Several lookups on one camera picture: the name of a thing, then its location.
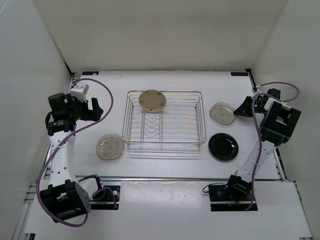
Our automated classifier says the metal rail bar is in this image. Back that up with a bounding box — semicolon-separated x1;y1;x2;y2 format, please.
100;176;228;182

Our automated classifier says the purple cable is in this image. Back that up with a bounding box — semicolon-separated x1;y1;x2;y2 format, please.
246;82;301;211
36;77;117;227

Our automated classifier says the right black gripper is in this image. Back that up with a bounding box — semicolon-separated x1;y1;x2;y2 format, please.
233;96;267;118

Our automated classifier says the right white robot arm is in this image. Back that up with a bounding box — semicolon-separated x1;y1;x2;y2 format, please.
224;88;301;200

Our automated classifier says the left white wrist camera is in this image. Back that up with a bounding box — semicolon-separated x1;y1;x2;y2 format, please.
69;82;90;103

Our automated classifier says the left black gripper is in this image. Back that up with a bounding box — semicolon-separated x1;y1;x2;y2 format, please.
66;93;103;122

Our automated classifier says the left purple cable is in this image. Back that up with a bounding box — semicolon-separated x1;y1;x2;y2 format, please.
36;77;117;227

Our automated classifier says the black round plate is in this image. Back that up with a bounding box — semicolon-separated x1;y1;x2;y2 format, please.
208;133;239;162

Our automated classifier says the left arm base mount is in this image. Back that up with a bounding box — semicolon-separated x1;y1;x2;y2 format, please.
91;182;121;211

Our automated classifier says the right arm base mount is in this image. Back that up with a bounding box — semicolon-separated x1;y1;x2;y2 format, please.
202;183;258;212

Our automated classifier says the chrome wire dish rack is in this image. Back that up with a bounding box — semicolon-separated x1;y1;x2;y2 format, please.
122;90;207;149

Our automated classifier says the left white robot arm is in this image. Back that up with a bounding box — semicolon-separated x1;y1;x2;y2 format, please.
39;93;105;222

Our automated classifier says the clear plate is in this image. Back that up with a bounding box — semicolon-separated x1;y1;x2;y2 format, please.
209;102;237;126
95;134;125;161

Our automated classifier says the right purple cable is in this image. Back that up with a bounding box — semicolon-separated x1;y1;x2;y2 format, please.
246;82;301;211

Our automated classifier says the beige round plate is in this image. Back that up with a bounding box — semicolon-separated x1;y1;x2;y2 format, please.
138;89;167;113

